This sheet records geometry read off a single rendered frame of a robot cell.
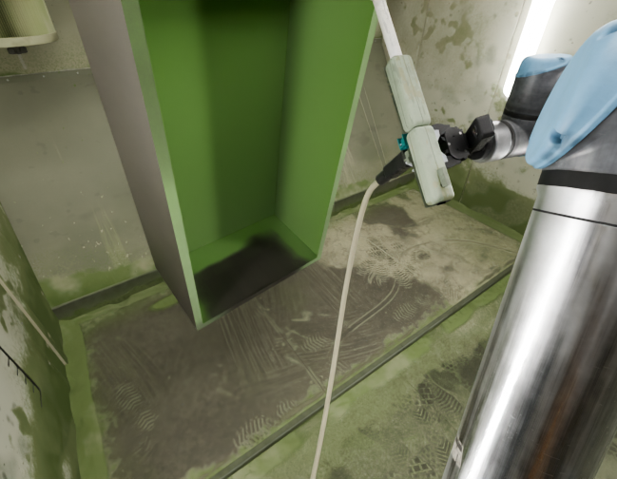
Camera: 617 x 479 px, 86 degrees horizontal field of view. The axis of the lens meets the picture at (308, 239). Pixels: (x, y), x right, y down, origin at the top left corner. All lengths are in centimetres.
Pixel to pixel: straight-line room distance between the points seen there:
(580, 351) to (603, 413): 6
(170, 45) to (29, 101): 125
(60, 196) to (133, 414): 112
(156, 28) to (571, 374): 104
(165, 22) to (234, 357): 133
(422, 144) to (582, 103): 41
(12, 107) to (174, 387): 153
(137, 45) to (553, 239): 62
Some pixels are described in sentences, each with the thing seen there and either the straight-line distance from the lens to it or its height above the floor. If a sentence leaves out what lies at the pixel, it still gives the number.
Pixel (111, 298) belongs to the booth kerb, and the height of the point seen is 9.
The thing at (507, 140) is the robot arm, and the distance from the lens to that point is 88.
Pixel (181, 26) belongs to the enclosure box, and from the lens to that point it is 109.
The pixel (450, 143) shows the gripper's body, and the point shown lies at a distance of 80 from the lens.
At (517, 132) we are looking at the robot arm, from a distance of 91.
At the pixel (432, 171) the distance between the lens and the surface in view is 68.
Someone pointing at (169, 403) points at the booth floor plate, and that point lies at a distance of 167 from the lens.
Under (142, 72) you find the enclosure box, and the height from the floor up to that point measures 133.
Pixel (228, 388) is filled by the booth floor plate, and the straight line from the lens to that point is 163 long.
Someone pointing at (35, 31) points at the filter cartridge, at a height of 130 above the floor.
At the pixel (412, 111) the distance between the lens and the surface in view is 72.
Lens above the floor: 145
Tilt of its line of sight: 37 degrees down
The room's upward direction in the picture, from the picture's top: straight up
